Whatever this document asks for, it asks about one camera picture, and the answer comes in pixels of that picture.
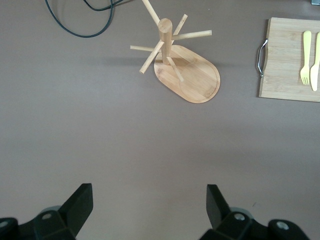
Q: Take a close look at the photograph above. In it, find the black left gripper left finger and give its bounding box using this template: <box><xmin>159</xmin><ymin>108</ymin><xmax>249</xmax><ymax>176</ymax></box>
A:
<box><xmin>0</xmin><ymin>183</ymin><xmax>94</xmax><ymax>240</ymax></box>

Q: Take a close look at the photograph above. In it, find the bamboo cutting board metal handle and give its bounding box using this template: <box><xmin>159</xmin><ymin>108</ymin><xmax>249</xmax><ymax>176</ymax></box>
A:
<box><xmin>256</xmin><ymin>16</ymin><xmax>320</xmax><ymax>103</ymax></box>

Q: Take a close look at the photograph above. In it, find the wooden mug rack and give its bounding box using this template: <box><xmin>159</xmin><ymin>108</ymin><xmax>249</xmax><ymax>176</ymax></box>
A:
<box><xmin>129</xmin><ymin>0</ymin><xmax>221</xmax><ymax>104</ymax></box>

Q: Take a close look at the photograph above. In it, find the yellow plastic knife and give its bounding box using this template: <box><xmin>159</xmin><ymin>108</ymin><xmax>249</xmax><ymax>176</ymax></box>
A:
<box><xmin>309</xmin><ymin>31</ymin><xmax>320</xmax><ymax>92</ymax></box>

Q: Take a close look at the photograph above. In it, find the black cable on table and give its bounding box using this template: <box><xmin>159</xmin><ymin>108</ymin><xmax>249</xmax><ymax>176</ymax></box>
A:
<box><xmin>82</xmin><ymin>0</ymin><xmax>122</xmax><ymax>12</ymax></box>
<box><xmin>44</xmin><ymin>0</ymin><xmax>115</xmax><ymax>39</ymax></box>

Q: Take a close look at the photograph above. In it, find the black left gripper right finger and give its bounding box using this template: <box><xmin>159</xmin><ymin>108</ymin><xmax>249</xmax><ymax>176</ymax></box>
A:
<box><xmin>199</xmin><ymin>184</ymin><xmax>311</xmax><ymax>240</ymax></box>

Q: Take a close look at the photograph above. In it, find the yellow plastic fork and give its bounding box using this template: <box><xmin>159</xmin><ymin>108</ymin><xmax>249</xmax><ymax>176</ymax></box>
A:
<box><xmin>299</xmin><ymin>30</ymin><xmax>313</xmax><ymax>86</ymax></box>

